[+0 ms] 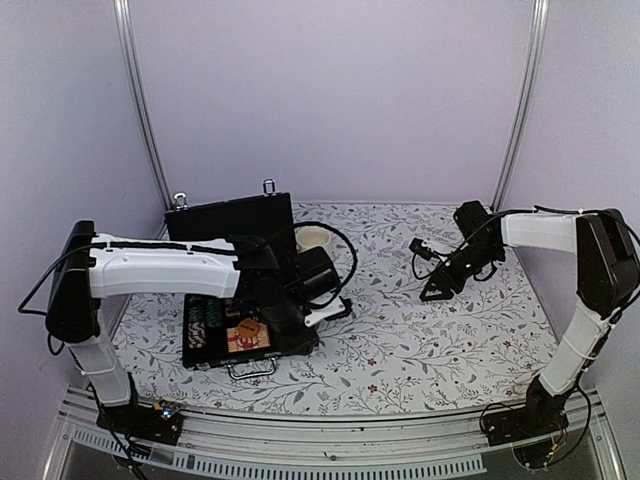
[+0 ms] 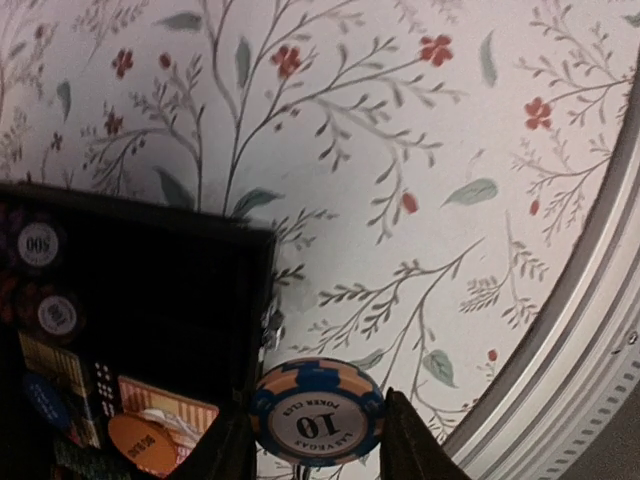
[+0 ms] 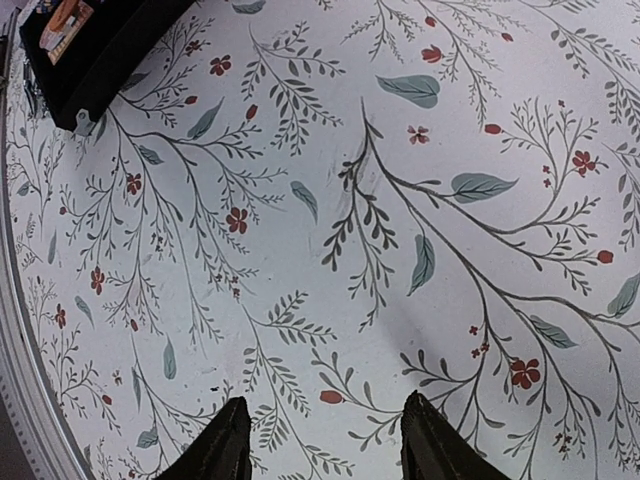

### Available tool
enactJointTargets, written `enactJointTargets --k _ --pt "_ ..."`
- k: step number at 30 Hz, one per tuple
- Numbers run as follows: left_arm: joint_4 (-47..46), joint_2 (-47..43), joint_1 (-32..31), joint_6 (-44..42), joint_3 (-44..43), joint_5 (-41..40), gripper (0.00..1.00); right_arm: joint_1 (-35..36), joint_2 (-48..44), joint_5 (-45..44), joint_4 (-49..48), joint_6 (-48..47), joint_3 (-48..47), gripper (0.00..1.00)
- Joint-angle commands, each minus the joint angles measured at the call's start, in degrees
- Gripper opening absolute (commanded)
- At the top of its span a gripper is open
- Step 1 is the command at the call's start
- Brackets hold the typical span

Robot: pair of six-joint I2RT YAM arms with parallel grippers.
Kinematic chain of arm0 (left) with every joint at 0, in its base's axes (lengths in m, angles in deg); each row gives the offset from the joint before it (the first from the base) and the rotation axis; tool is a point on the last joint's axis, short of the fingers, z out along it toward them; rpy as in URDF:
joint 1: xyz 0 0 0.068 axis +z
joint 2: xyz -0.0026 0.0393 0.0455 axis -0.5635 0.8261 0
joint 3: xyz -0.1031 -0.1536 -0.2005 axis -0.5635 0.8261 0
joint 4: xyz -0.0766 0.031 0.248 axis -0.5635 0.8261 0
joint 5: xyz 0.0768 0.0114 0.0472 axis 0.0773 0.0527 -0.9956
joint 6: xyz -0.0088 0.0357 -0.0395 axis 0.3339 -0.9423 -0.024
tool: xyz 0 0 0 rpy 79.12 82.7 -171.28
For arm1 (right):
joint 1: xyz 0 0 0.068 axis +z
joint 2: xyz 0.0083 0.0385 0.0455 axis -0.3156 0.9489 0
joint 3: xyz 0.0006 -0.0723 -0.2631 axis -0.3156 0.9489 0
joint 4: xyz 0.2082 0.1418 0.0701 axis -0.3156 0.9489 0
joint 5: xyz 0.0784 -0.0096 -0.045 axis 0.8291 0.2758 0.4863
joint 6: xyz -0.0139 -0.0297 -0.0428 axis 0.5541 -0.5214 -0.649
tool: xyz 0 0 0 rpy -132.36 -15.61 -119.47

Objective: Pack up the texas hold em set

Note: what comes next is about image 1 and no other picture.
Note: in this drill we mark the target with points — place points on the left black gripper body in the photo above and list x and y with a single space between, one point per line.
279 317

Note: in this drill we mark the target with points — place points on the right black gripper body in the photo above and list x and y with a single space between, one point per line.
479 258

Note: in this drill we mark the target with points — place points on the orange big blind button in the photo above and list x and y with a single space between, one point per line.
248 328

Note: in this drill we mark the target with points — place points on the clear round dealer disc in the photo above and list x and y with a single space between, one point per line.
246 343

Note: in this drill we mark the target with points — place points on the red playing card deck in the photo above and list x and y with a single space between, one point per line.
232 336

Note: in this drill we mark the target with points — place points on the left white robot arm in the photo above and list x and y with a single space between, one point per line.
95 266

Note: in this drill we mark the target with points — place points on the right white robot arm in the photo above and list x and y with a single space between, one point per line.
607 284

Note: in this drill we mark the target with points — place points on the cream ribbed cup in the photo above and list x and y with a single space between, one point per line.
309 237

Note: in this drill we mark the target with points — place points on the green chip stack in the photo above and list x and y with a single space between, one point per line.
214 313

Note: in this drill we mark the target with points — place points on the floral table mat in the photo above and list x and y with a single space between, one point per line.
394 354

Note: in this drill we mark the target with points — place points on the orange chip stack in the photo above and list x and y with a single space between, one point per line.
196 324

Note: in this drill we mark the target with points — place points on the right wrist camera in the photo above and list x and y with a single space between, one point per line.
421 249

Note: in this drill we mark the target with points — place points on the front aluminium rail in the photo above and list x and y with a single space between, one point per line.
219 444

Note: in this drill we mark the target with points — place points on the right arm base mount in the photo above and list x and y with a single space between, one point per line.
542 414

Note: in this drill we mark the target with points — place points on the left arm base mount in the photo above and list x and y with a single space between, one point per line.
142 422

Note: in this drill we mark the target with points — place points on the right aluminium frame post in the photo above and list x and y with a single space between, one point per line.
531 67

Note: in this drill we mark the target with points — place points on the aluminium frame post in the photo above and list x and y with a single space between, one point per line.
531 67
129 52

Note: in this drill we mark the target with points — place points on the left aluminium frame post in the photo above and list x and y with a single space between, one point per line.
129 52

